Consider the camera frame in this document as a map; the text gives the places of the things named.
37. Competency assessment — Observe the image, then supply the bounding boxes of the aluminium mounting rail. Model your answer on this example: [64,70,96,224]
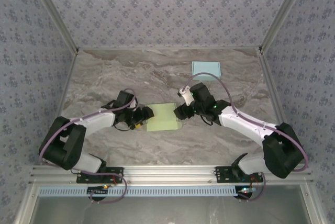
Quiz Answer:
[28,165,314,185]

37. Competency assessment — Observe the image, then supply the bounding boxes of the shiny metal sheet panel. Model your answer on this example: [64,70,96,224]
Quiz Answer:
[32,195,311,224]

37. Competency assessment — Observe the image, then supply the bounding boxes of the light blue paper box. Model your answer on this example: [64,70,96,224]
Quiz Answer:
[191,61,221,82]

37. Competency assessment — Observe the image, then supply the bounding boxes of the grey slotted cable duct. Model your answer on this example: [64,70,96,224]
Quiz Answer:
[38,186,243,197]

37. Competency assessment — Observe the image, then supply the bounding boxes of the small black control board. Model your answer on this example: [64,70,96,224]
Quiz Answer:
[87,186,109,196]
[237,186,256,198]

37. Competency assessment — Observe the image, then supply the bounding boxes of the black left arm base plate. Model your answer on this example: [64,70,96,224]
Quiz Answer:
[76,166,124,184]

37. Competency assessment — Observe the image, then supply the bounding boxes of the aluminium side rail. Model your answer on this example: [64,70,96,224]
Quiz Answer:
[40,48,79,166]

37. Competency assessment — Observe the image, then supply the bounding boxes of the light green paper box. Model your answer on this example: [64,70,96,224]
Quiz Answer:
[146,103,183,132]

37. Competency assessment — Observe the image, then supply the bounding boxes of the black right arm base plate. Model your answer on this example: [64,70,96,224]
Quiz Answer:
[215,166,264,184]

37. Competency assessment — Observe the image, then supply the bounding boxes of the aluminium frame post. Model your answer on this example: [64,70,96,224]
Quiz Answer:
[259,0,314,52]
[26,0,79,53]

